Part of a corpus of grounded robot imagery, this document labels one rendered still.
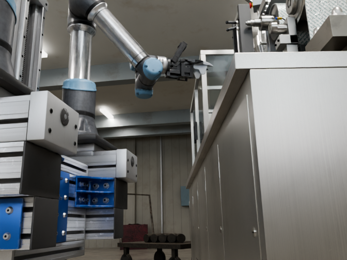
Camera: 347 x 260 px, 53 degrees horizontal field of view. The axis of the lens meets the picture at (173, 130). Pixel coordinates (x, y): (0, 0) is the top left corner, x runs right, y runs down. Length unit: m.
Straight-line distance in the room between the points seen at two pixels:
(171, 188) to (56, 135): 9.29
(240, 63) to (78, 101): 0.63
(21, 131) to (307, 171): 0.54
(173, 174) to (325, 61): 9.22
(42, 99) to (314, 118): 0.54
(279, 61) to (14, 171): 0.57
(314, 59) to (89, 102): 0.74
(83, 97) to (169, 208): 8.76
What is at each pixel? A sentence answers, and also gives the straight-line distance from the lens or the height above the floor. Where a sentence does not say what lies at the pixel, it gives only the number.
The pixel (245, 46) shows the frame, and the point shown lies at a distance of 1.49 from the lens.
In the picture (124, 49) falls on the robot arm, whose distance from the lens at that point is 1.36.
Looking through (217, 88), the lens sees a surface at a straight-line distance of 2.16.
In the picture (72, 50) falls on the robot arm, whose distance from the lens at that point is 1.48.
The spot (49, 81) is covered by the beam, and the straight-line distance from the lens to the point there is 6.41.
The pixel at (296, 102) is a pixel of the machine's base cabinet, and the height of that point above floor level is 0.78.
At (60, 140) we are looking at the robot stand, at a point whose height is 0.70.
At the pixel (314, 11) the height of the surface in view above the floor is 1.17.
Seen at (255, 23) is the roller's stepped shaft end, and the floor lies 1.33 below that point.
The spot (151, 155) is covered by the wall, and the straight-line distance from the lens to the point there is 10.15.
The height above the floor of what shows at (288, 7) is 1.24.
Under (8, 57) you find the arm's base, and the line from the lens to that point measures 0.82.
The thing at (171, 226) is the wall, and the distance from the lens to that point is 9.86.
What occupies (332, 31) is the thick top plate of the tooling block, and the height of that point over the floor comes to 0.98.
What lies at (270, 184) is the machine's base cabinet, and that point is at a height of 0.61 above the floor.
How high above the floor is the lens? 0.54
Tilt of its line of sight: 15 degrees up
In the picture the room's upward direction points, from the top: 1 degrees counter-clockwise
